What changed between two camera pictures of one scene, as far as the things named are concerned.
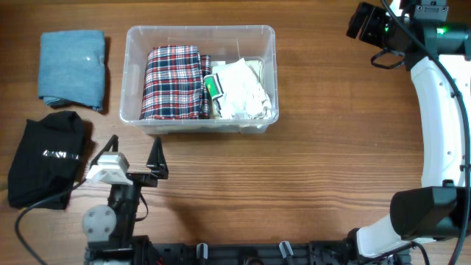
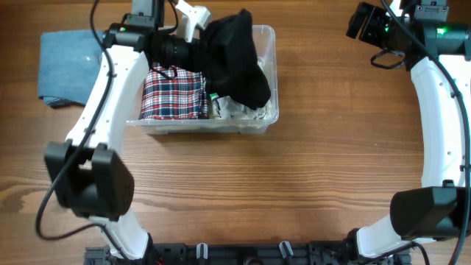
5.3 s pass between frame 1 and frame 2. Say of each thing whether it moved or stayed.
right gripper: stayed
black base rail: stayed
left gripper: moved
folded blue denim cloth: stayed
